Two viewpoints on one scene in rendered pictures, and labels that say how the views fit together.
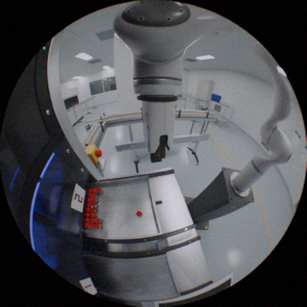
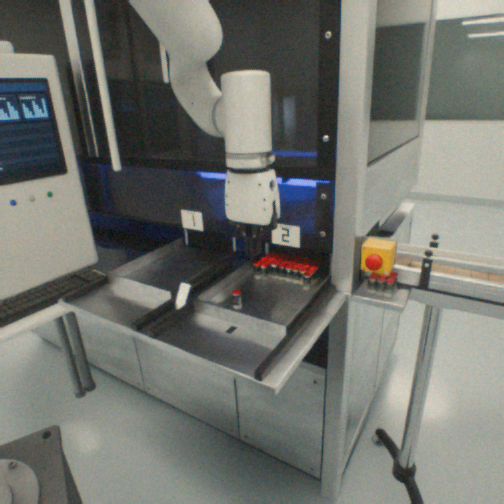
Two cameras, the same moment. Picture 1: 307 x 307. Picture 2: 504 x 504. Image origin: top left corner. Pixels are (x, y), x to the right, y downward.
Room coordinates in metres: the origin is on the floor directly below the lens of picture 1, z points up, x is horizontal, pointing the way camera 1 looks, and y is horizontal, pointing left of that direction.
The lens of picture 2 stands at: (0.65, -0.49, 1.37)
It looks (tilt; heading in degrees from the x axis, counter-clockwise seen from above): 23 degrees down; 135
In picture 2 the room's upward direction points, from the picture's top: 3 degrees counter-clockwise
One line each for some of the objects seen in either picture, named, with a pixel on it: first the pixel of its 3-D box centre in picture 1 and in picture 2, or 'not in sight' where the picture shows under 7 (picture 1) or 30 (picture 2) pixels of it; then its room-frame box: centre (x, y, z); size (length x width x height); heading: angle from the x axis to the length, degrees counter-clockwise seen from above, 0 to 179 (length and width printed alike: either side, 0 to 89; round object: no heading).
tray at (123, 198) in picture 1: (114, 208); (270, 287); (0.07, 0.16, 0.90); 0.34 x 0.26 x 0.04; 102
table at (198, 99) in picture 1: (196, 109); not in sight; (3.40, -1.70, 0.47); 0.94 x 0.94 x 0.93
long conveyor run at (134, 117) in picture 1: (160, 113); not in sight; (1.10, -0.09, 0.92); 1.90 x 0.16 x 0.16; 102
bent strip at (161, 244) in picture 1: (177, 239); (169, 305); (-0.05, -0.08, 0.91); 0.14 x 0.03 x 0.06; 102
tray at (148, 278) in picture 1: (126, 282); (177, 264); (-0.26, 0.10, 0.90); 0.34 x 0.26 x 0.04; 102
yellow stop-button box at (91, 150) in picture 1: (90, 154); (378, 255); (0.29, 0.33, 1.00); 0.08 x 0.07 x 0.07; 102
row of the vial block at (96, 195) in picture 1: (95, 208); (285, 272); (0.05, 0.25, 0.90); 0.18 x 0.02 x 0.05; 12
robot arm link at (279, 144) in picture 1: (273, 154); not in sight; (0.11, -0.56, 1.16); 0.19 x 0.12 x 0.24; 177
